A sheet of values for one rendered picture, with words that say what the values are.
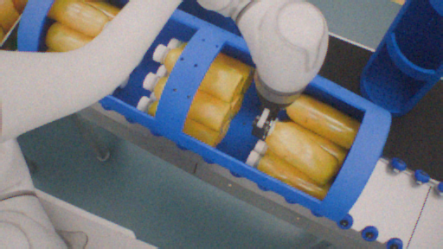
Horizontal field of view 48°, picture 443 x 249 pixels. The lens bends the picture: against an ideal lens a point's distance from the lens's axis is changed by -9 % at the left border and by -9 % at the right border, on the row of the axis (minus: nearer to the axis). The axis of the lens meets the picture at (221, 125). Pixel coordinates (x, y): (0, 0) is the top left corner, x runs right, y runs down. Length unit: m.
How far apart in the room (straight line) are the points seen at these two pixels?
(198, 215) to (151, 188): 0.23
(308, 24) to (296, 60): 0.05
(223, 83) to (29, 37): 0.47
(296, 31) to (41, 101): 0.36
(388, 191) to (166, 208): 1.14
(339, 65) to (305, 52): 1.68
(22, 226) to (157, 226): 1.36
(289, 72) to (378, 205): 0.73
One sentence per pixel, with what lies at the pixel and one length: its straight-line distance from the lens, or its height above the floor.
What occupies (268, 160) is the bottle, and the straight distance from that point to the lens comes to 1.23.
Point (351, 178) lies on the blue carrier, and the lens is 1.13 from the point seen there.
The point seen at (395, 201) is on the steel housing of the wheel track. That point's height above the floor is 0.93.
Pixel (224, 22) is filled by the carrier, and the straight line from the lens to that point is 2.00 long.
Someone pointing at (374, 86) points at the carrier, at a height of 0.16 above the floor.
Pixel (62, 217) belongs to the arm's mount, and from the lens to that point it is 1.25.
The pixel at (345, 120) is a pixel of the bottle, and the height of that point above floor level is 1.14.
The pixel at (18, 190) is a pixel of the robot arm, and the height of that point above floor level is 1.28.
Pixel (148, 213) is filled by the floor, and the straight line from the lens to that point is 2.31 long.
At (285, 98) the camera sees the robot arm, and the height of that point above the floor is 1.45.
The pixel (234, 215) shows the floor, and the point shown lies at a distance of 2.30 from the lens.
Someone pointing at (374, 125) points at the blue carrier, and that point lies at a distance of 1.16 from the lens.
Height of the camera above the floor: 2.26
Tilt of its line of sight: 71 degrees down
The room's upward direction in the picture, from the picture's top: 6 degrees clockwise
